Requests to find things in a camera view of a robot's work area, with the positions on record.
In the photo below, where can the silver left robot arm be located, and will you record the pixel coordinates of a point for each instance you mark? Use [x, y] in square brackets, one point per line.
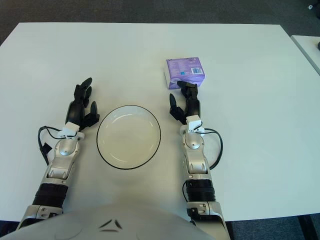
[62, 155]

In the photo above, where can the dark object on side table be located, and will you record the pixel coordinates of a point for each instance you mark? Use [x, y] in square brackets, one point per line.
[318, 45]

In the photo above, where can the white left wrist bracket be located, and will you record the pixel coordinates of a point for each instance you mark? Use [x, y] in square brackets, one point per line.
[70, 130]

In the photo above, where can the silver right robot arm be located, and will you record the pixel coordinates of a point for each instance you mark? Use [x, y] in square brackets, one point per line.
[197, 160]

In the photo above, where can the white plate with black rim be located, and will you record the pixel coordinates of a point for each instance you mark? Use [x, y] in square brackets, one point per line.
[128, 140]

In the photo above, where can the white side table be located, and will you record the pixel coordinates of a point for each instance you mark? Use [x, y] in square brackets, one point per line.
[308, 47]

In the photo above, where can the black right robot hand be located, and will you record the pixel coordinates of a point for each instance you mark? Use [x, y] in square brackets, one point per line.
[192, 105]

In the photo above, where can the grey robot torso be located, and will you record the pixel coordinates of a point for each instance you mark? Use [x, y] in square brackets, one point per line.
[107, 225]

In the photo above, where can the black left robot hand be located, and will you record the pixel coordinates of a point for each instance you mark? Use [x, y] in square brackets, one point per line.
[75, 112]

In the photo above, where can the small white floor object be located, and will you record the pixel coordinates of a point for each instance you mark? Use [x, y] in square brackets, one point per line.
[310, 7]

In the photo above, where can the purple tissue paper pack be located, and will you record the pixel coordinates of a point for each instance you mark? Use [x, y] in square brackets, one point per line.
[183, 70]

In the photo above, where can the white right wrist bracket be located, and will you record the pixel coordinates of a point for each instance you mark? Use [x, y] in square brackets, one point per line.
[195, 123]

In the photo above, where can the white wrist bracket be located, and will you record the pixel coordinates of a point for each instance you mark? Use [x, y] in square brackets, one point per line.
[70, 130]
[195, 123]

